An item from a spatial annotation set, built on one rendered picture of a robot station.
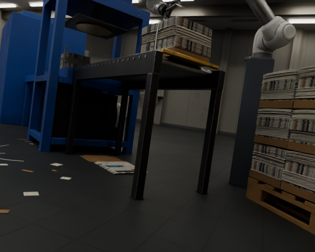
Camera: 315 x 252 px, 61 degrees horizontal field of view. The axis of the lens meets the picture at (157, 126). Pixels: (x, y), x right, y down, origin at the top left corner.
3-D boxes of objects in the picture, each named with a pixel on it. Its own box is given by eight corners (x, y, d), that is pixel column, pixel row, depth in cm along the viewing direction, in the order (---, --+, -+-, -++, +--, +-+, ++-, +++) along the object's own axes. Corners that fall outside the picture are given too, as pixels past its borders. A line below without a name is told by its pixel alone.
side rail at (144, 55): (160, 74, 143) (163, 52, 142) (152, 72, 140) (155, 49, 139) (77, 80, 252) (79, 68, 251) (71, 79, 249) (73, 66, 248)
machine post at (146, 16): (132, 154, 296) (151, 12, 290) (125, 154, 291) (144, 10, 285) (128, 152, 303) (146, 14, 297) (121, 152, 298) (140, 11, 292)
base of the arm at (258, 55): (245, 63, 229) (246, 57, 229) (273, 65, 221) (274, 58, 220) (243, 58, 212) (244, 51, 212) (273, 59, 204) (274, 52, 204)
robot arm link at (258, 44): (265, 58, 225) (269, 32, 224) (279, 54, 207) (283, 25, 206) (247, 55, 222) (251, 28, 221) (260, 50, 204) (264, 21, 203)
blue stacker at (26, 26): (80, 129, 496) (94, 17, 488) (-1, 123, 421) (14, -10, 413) (58, 121, 618) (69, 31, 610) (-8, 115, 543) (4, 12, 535)
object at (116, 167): (148, 173, 210) (148, 171, 210) (115, 173, 193) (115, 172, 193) (125, 162, 240) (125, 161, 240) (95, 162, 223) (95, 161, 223)
